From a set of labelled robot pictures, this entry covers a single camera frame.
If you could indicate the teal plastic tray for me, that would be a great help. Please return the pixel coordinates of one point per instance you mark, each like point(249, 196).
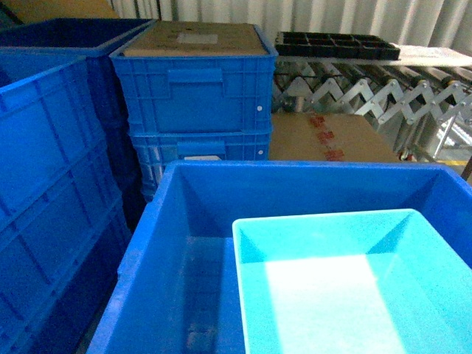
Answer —
point(352, 282)

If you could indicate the brown cardboard box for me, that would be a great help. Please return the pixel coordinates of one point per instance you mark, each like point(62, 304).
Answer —
point(327, 138)

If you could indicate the blue crate centre middle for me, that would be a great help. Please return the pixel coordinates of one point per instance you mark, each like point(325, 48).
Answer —
point(155, 151)

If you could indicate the blue crate centre top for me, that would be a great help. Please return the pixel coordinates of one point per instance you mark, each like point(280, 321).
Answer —
point(212, 94)

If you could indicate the large blue crate right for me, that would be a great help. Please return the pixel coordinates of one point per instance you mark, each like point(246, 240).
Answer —
point(177, 284)

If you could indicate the cardboard sheet in crate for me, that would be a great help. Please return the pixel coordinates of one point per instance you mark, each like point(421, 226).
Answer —
point(173, 39)

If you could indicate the black compartment tray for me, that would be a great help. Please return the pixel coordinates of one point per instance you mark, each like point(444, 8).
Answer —
point(334, 45)

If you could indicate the tall blue crate left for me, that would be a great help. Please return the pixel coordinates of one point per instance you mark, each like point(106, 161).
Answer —
point(63, 232)

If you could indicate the expandable roller conveyor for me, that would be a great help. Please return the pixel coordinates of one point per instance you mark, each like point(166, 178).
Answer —
point(420, 103)

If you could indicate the dark blue crate rear left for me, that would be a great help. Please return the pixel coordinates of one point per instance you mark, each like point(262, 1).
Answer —
point(95, 39)

